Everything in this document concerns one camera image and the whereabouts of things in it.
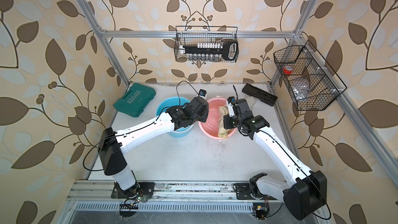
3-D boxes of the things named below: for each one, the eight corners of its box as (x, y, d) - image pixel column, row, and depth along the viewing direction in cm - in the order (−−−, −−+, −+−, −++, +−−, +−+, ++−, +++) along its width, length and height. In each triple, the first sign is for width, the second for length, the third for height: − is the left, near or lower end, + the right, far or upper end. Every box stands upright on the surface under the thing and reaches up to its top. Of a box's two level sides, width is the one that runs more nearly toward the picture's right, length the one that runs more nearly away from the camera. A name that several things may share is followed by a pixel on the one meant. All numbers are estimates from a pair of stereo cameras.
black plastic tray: (241, 91, 118) (241, 89, 116) (247, 84, 123) (247, 82, 121) (272, 106, 108) (273, 105, 107) (277, 98, 113) (278, 96, 111)
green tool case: (114, 111, 106) (111, 107, 102) (134, 87, 121) (132, 83, 117) (138, 118, 102) (136, 114, 98) (157, 92, 117) (155, 88, 113)
